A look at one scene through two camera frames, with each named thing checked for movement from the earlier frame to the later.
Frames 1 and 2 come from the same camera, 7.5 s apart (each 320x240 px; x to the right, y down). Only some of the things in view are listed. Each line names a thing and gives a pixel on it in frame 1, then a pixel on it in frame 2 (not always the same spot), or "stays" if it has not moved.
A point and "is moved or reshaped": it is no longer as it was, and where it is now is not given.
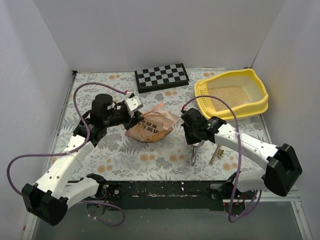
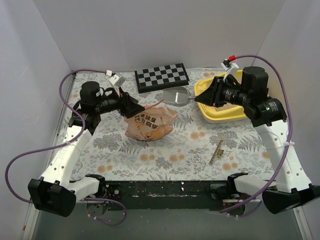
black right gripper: (189, 135) -> (216, 90)
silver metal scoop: (193, 152) -> (179, 96)
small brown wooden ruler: (218, 152) stays
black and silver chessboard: (161, 78) stays
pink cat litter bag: (155, 126) is moved or reshaped
